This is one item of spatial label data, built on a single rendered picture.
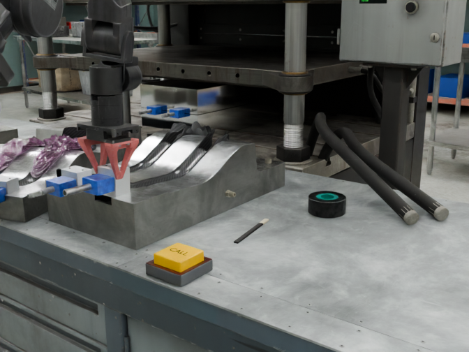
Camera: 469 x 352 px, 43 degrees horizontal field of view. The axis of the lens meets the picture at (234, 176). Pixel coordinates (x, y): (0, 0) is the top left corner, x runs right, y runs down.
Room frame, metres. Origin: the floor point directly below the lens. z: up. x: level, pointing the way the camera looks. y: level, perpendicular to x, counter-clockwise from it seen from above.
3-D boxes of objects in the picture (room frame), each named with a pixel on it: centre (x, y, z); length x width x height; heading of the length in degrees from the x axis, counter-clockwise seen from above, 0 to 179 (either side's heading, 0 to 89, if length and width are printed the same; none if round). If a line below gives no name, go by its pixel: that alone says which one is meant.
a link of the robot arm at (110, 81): (1.08, 0.23, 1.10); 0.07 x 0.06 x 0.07; 166
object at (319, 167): (2.34, 0.07, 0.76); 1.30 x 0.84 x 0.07; 53
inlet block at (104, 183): (1.04, 0.26, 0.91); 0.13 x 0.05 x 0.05; 143
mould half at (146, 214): (1.28, 0.13, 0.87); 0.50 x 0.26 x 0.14; 143
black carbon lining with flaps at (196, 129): (1.28, 0.15, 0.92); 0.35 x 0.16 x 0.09; 143
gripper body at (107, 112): (1.07, 0.23, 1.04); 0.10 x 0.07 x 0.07; 53
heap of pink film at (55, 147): (1.43, 0.46, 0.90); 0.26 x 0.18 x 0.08; 160
